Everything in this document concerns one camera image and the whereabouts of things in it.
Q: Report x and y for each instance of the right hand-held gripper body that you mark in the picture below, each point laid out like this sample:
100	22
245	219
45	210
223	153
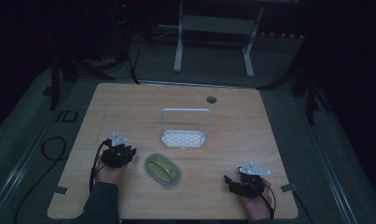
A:
251	183

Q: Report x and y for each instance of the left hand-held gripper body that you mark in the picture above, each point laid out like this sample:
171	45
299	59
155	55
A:
115	155

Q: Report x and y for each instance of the person's left hand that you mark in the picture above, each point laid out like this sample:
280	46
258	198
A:
109	174

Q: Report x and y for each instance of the person's right hand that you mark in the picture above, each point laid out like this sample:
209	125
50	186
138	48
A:
257	207

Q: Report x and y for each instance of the grey tape piece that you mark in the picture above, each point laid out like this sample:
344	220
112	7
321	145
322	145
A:
61	190
289	187

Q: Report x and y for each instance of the black tripod stand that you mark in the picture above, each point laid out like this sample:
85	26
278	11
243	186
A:
92	59
303	84

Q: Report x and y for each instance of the white metal desk frame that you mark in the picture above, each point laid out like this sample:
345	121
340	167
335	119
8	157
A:
215	28

